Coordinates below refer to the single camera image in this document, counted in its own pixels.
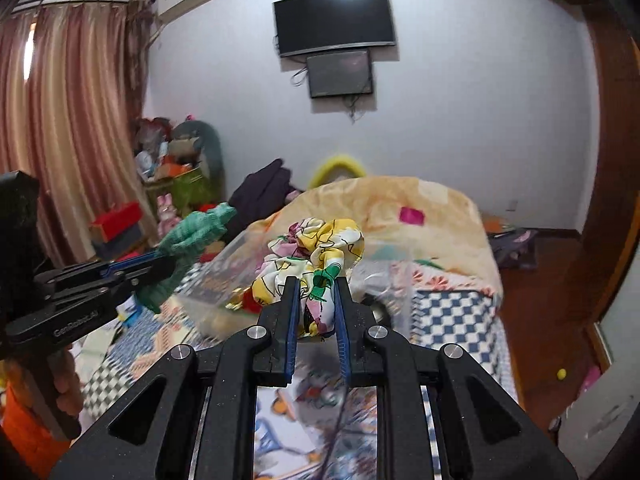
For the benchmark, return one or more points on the black wall television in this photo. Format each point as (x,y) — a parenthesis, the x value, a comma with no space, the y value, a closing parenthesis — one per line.
(334,21)

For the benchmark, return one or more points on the clear plastic storage box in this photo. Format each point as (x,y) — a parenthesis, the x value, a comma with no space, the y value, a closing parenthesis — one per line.
(225,280)
(385,280)

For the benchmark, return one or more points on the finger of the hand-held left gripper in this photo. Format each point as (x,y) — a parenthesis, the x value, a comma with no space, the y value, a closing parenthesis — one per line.
(132,261)
(145,276)

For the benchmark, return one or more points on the wooden door frame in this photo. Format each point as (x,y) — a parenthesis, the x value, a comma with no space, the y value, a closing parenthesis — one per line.
(607,160)

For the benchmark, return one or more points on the floral silk scarf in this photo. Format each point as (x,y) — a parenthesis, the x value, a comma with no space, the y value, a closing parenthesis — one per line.
(312,255)

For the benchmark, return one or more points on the green knitted sock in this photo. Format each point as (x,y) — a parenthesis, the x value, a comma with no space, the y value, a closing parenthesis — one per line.
(187,240)

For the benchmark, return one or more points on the person's left hand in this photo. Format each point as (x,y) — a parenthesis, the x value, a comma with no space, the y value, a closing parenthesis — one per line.
(67,382)

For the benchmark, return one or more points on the red box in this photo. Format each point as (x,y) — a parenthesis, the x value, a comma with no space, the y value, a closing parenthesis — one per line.
(116,221)

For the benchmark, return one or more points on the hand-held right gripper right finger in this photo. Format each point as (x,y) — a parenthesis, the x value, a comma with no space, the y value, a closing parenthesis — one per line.
(343,332)

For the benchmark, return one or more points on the bed with patterned blanket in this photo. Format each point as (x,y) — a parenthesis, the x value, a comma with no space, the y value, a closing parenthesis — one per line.
(440,240)

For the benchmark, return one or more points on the dark clothes pile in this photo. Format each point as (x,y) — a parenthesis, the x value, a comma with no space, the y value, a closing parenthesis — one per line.
(262,187)

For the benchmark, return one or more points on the person's orange clothing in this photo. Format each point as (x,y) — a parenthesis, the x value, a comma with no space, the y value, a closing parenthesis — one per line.
(25,425)

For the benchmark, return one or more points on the pink striped curtain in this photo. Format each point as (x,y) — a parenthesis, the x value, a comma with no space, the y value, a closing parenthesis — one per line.
(70,125)

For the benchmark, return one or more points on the small black wall monitor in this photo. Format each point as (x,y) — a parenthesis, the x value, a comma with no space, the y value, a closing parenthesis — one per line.
(340,73)

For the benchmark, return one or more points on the pink plush bunny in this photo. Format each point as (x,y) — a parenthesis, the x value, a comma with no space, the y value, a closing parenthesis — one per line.
(166,215)

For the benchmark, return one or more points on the dark bag on floor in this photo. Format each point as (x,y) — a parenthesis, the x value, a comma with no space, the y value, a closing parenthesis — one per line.
(512,247)

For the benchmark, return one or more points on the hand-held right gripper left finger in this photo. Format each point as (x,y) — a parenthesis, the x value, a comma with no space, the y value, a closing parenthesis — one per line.
(292,332)

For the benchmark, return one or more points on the pile of toys and boxes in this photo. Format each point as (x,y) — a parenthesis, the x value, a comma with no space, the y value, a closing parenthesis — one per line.
(175,155)

